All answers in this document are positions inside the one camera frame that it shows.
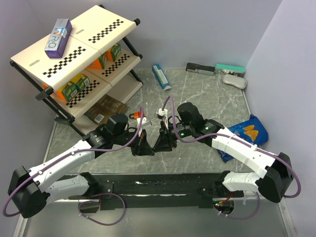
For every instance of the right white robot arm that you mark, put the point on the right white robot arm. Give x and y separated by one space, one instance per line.
271 174

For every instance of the green Scrub Daddy box front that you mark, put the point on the green Scrub Daddy box front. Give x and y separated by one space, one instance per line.
67 92

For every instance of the grey oval case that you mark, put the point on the grey oval case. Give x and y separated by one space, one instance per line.
235 81

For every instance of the orange green box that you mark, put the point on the orange green box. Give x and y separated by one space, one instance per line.
99 63
114 52

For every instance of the blue chips bag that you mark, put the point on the blue chips bag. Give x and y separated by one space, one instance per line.
251 130

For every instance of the blue long box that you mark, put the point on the blue long box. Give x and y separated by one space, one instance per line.
161 77

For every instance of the teal white box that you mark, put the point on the teal white box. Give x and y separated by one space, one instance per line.
231 70

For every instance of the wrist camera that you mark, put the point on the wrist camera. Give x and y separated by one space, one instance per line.
144 122
162 114

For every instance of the green scrub daddy box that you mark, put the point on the green scrub daddy box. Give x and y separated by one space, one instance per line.
67 92
81 81

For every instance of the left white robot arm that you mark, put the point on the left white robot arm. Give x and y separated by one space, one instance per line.
32 189

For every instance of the black long box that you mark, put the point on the black long box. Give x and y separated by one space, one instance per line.
200 69

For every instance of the beige checkered shelf rack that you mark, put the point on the beige checkered shelf rack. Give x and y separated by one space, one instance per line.
94 32

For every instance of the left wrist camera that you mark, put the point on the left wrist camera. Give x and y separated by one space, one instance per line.
144 122

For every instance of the brown paper package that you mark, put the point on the brown paper package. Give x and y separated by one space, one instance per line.
104 108

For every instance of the purple silver box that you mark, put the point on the purple silver box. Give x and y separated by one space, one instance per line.
58 38

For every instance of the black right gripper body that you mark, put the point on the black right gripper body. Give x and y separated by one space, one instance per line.
183 130

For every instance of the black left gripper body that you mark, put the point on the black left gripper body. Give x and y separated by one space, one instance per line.
129 136

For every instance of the orange black padlock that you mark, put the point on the orange black padlock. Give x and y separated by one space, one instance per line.
136 115

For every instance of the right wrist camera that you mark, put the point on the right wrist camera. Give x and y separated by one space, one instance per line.
162 114

